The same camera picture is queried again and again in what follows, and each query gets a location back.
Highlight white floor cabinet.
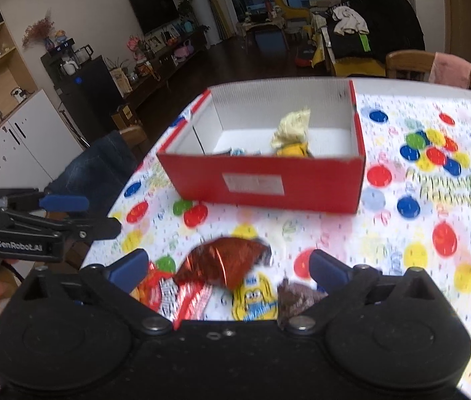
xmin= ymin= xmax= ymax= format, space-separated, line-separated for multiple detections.
xmin=0 ymin=89 xmax=85 ymax=193

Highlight white crumpled cloth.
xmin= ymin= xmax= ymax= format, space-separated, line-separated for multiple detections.
xmin=332 ymin=6 xmax=370 ymax=36

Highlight pink towel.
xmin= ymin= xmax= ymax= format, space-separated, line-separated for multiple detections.
xmin=428 ymin=52 xmax=471 ymax=88

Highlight black coat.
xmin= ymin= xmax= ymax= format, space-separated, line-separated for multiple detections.
xmin=328 ymin=0 xmax=426 ymax=62

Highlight balloon print tablecloth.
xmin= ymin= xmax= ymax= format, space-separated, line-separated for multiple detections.
xmin=81 ymin=91 xmax=471 ymax=393

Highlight cream crinkled snack packet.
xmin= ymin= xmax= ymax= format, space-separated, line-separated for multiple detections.
xmin=270 ymin=108 xmax=312 ymax=151

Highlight wooden chair with jacket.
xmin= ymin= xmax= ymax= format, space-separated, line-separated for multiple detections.
xmin=50 ymin=124 xmax=149 ymax=219

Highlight shiny red-brown snack bag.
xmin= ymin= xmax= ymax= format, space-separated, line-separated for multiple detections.
xmin=174 ymin=236 xmax=272 ymax=291

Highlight white paper bag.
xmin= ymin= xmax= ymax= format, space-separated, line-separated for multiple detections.
xmin=109 ymin=67 xmax=134 ymax=95

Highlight yellow cartoon snack packet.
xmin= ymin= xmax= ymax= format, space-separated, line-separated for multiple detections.
xmin=231 ymin=272 xmax=280 ymax=322

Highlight brown cardboard box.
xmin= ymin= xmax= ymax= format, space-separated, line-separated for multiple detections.
xmin=112 ymin=103 xmax=137 ymax=131

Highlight white standing air conditioner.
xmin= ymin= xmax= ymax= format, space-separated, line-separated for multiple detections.
xmin=179 ymin=0 xmax=224 ymax=45

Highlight dried flowers in vase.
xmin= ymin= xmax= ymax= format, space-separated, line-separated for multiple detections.
xmin=21 ymin=16 xmax=55 ymax=51

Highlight plain yellow snack packet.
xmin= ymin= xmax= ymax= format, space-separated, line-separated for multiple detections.
xmin=276 ymin=143 xmax=316 ymax=159

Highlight dark brown snack packet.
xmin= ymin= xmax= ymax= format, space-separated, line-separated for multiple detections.
xmin=276 ymin=278 xmax=328 ymax=326

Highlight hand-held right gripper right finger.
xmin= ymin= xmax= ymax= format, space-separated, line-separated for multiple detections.
xmin=283 ymin=249 xmax=449 ymax=335

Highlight yellow giraffe toy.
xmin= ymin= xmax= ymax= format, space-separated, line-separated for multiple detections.
xmin=266 ymin=0 xmax=312 ymax=22

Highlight wall television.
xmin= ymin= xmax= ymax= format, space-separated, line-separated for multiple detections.
xmin=128 ymin=0 xmax=179 ymax=36

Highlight red cardboard box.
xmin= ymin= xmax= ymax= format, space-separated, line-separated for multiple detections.
xmin=156 ymin=78 xmax=368 ymax=216

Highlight red biscuit packet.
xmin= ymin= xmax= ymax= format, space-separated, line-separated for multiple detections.
xmin=137 ymin=260 xmax=216 ymax=331

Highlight yellow seat cushion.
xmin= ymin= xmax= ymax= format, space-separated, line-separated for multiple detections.
xmin=322 ymin=57 xmax=387 ymax=78

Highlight red toy car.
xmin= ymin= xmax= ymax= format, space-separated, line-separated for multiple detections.
xmin=295 ymin=47 xmax=316 ymax=68

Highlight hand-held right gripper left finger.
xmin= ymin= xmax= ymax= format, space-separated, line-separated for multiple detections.
xmin=21 ymin=248 xmax=174 ymax=336

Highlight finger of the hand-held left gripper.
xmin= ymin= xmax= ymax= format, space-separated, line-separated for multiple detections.
xmin=0 ymin=188 xmax=90 ymax=214
xmin=0 ymin=207 xmax=122 ymax=259

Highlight wooden chair with towel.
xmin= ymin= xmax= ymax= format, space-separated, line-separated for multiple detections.
xmin=385 ymin=50 xmax=471 ymax=95

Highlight blue denim jacket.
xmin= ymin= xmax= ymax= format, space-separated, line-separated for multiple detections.
xmin=50 ymin=130 xmax=138 ymax=219

